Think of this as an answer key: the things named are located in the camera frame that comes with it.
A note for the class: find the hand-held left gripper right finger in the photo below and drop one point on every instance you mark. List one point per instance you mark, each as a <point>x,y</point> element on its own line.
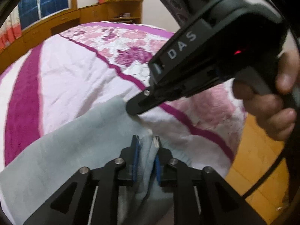
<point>157,168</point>

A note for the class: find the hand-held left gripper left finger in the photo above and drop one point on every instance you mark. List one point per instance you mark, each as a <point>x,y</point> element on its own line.
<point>135,161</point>

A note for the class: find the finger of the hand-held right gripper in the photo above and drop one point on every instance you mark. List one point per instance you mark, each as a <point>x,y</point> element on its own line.
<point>138,105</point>

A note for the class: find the grey pants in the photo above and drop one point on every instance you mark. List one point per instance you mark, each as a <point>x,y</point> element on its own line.
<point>70,150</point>

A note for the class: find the person's right hand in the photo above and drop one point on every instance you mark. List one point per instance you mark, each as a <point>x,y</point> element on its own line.
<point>269,112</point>

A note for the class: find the pink and magenta bedspread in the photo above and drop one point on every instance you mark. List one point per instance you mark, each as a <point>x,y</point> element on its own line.
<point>70,86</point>

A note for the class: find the wooden cabinet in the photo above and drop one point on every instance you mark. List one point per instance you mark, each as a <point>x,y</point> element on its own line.
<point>93,11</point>

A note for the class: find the window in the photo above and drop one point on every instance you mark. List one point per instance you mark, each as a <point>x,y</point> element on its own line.
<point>46,2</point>

